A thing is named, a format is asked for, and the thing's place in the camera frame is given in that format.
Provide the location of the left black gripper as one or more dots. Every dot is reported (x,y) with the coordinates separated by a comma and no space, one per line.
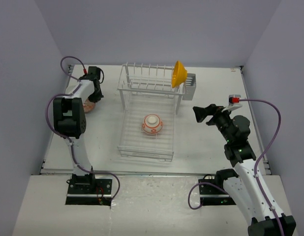
(95,99)

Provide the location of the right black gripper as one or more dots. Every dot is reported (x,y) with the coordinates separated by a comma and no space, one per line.
(218,113)

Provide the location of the blue zigzag patterned bowl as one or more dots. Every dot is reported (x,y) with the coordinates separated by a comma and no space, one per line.
(88,106)

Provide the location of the yellow plastic bowl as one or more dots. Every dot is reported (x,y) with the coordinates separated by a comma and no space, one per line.
(179,75)

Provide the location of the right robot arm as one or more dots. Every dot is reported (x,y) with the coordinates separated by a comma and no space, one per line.
(243,182)

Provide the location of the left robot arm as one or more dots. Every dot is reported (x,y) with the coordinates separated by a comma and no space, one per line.
(70,122)

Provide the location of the grey cutlery holder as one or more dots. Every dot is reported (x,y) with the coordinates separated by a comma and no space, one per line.
(190,87)

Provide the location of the orange white upturned bowl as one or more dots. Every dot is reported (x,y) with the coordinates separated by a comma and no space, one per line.
(152,124)

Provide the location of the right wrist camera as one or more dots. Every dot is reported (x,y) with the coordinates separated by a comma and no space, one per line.
(234,99)

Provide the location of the white wire dish rack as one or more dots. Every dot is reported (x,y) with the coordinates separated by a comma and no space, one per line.
(147,90)

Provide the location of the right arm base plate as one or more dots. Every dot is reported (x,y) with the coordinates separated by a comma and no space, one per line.
(210,196)

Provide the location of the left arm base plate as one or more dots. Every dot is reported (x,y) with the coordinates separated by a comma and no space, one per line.
(98,194)

